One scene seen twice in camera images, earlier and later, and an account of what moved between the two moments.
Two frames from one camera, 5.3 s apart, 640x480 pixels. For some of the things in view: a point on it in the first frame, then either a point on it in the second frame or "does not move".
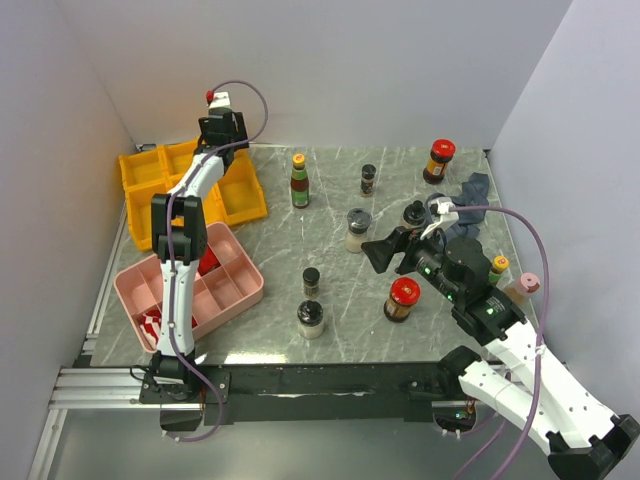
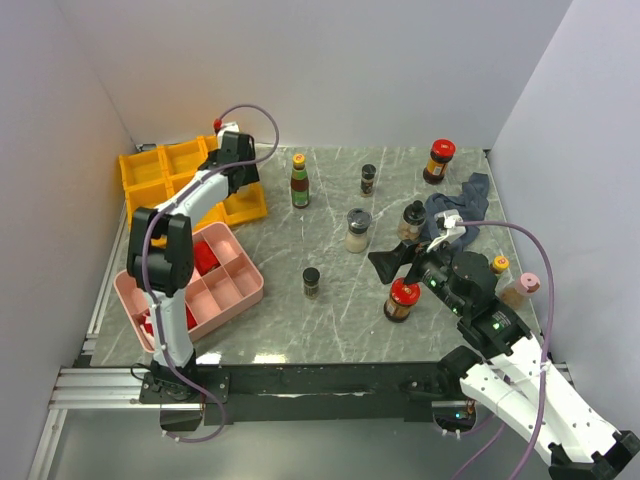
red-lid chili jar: [442, 151] does not move
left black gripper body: [239, 129] -> [251, 174]
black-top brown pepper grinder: [414, 215] does not move
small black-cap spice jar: [311, 277] does not move
